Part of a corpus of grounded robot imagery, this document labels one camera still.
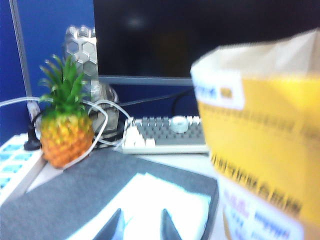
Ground small white round gadget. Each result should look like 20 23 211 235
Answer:
170 115 189 133

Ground yellow paper bag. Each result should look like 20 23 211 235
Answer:
189 27 320 240

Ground black computer monitor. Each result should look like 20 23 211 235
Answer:
93 0 320 106

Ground silver hexagon pattern ornament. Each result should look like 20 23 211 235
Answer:
61 24 120 136

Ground grey fabric mat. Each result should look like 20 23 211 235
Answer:
0 148 220 240

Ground light blue wet wipes pack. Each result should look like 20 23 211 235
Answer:
67 172 212 240

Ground white cable around pineapple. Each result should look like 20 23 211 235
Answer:
62 99 110 171

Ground white looped cables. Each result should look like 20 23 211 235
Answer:
86 99 131 151

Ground white charger cable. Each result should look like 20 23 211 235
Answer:
0 97 41 108

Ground white power strip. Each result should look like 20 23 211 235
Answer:
0 133 47 201

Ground white and grey keyboard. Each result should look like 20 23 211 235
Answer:
121 115 210 155

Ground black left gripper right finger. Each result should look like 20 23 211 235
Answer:
159 208 182 240

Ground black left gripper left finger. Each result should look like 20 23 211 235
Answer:
93 208 125 240

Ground black plug adapter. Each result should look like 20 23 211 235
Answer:
23 109 43 151

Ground black monitor cable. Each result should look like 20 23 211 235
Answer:
171 89 198 118

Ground toy pineapple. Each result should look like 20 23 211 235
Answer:
37 53 95 168

